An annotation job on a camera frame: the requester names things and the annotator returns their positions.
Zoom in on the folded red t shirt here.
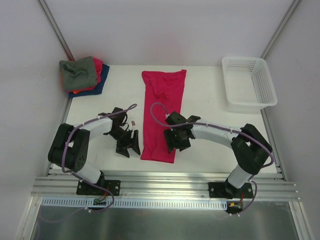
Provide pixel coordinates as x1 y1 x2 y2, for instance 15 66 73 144
77 57 103 92

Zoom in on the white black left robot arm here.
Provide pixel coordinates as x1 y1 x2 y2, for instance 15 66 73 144
48 103 141 194

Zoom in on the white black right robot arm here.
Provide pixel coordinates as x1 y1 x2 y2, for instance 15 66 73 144
164 111 273 199

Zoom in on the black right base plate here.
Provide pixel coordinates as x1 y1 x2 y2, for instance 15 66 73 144
208 182 254 200

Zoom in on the white slotted cable duct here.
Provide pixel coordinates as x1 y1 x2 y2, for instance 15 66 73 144
41 197 227 210

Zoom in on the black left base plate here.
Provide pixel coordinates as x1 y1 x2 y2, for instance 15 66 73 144
76 180 121 197

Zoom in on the white plastic mesh basket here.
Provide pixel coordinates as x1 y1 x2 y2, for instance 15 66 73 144
221 56 278 111

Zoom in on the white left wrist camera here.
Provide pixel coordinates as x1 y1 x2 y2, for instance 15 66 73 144
125 120 137 131

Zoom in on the aluminium frame rail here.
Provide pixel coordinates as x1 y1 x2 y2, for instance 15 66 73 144
31 169 302 202

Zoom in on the folded navy blue t shirt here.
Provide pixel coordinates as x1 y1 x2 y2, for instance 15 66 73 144
68 64 110 99

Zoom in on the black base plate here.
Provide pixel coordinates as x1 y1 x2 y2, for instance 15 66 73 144
208 182 254 200
76 180 121 197

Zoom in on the crimson pink t shirt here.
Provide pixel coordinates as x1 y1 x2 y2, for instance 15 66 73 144
140 69 187 164

